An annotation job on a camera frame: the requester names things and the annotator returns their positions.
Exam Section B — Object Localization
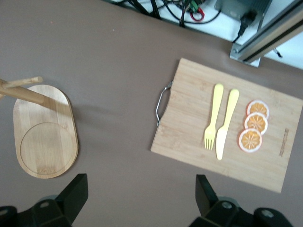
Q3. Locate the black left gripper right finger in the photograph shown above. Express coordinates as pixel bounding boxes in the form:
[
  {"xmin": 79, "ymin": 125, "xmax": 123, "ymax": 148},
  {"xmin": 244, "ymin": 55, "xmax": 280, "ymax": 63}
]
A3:
[{"xmin": 189, "ymin": 174, "xmax": 292, "ymax": 227}]

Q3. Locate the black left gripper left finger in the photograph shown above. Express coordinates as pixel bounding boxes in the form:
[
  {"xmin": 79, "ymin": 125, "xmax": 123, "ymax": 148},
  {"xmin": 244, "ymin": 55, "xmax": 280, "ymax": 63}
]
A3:
[{"xmin": 0, "ymin": 174, "xmax": 89, "ymax": 227}]

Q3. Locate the wooden mug tree stand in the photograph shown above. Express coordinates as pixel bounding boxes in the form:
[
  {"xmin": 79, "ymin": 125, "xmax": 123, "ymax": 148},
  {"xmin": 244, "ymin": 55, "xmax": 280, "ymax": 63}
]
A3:
[{"xmin": 0, "ymin": 76, "xmax": 79, "ymax": 179}]

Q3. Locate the orange slice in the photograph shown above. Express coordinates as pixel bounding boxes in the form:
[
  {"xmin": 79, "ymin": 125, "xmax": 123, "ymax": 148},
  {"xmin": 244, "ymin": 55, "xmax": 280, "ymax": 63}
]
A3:
[
  {"xmin": 247, "ymin": 100, "xmax": 270, "ymax": 119},
  {"xmin": 238, "ymin": 129, "xmax": 263, "ymax": 152},
  {"xmin": 244, "ymin": 112, "xmax": 268, "ymax": 135}
]

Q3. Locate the bamboo cutting board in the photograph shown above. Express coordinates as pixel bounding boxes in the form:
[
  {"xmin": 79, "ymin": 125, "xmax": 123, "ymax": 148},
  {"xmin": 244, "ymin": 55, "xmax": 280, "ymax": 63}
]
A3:
[{"xmin": 150, "ymin": 58, "xmax": 303, "ymax": 194}]

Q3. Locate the yellow plastic knife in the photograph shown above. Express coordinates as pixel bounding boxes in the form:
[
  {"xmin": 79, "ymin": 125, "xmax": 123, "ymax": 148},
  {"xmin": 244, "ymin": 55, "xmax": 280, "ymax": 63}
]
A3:
[{"xmin": 215, "ymin": 88, "xmax": 240, "ymax": 161}]

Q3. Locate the yellow plastic fork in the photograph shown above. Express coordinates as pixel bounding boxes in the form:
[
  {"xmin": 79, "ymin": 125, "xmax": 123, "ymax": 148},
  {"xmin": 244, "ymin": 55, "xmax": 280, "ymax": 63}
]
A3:
[{"xmin": 204, "ymin": 83, "xmax": 224, "ymax": 151}]

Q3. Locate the brown table cover sheet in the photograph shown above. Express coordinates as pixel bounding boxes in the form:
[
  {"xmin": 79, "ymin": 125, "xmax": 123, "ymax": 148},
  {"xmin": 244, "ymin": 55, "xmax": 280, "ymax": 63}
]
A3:
[{"xmin": 0, "ymin": 0, "xmax": 303, "ymax": 227}]

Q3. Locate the grey power supply box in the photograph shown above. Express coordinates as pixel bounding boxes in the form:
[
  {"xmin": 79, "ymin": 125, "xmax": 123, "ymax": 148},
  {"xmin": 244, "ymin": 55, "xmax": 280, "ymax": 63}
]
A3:
[{"xmin": 214, "ymin": 0, "xmax": 273, "ymax": 23}]

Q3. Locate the aluminium frame post with bracket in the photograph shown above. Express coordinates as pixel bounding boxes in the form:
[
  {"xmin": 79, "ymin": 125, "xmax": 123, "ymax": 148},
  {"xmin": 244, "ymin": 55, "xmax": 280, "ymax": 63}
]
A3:
[{"xmin": 229, "ymin": 0, "xmax": 303, "ymax": 70}]

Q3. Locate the red wire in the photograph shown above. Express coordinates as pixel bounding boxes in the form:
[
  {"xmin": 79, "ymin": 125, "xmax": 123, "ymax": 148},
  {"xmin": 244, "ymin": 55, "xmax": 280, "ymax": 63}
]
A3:
[{"xmin": 190, "ymin": 7, "xmax": 205, "ymax": 22}]

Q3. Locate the black power plug cable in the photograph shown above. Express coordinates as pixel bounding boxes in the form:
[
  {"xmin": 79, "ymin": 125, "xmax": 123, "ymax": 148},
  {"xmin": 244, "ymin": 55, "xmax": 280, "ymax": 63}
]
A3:
[{"xmin": 235, "ymin": 10, "xmax": 258, "ymax": 44}]

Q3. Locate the black cable bundle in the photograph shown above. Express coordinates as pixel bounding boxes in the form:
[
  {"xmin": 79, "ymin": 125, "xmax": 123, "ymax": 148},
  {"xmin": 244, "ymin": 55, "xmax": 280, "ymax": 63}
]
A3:
[{"xmin": 111, "ymin": 0, "xmax": 222, "ymax": 27}]

